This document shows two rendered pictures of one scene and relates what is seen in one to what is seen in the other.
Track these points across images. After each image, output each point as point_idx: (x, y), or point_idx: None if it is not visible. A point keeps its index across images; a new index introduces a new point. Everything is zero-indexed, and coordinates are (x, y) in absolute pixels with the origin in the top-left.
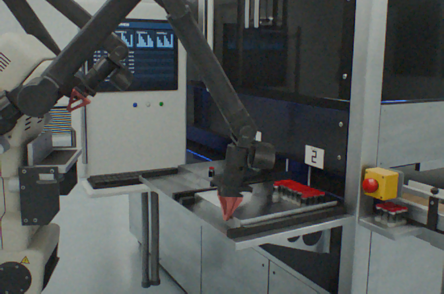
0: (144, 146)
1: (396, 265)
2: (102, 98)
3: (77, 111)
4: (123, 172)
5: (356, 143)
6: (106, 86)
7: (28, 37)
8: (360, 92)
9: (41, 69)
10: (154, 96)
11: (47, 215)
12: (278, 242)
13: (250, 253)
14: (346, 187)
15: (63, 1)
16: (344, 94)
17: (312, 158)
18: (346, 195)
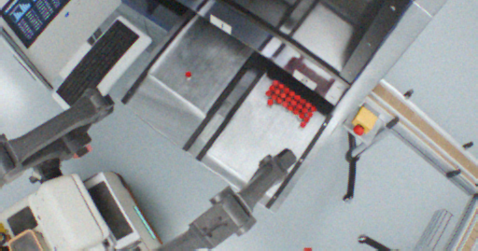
0: (84, 26)
1: None
2: (39, 39)
3: (25, 65)
4: (80, 64)
5: (351, 104)
6: (39, 31)
7: (68, 215)
8: (363, 90)
9: (106, 236)
10: None
11: (134, 245)
12: None
13: None
14: (335, 110)
15: (46, 143)
16: (346, 78)
17: (302, 79)
18: (334, 112)
